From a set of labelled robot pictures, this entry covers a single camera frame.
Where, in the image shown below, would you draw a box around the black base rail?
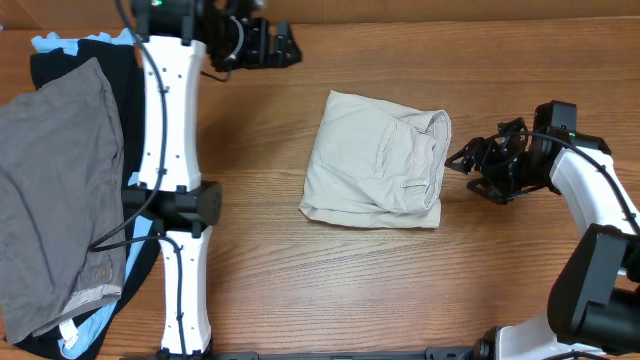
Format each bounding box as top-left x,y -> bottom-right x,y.
127,346 -> 473,360

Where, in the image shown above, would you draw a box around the light blue garment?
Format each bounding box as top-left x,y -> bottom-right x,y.
31,27 -> 156,360

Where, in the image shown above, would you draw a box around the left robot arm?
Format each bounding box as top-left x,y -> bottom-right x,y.
123,0 -> 302,359

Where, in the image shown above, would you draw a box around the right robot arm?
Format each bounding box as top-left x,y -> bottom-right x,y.
426,101 -> 639,359

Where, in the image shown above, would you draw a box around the grey garment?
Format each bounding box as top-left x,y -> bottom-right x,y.
1,59 -> 126,344

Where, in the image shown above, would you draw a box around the beige cotton shorts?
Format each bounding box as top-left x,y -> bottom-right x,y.
299,91 -> 452,228

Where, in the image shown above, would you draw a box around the black garment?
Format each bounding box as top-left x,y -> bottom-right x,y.
12,38 -> 162,360

